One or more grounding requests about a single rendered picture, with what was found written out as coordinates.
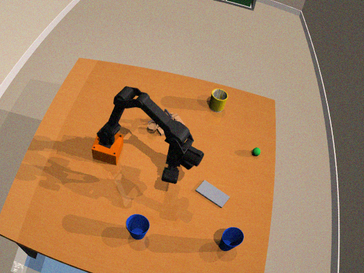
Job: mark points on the yellow cylindrical cup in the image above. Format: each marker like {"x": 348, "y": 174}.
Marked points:
{"x": 218, "y": 100}

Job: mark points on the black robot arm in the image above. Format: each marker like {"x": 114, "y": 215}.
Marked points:
{"x": 177, "y": 135}

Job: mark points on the green ball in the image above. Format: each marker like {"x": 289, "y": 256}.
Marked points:
{"x": 256, "y": 151}

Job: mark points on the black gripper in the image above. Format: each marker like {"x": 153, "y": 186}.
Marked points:
{"x": 170, "y": 173}

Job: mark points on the dark blue cup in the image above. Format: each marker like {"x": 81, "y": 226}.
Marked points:
{"x": 138, "y": 226}
{"x": 231, "y": 238}

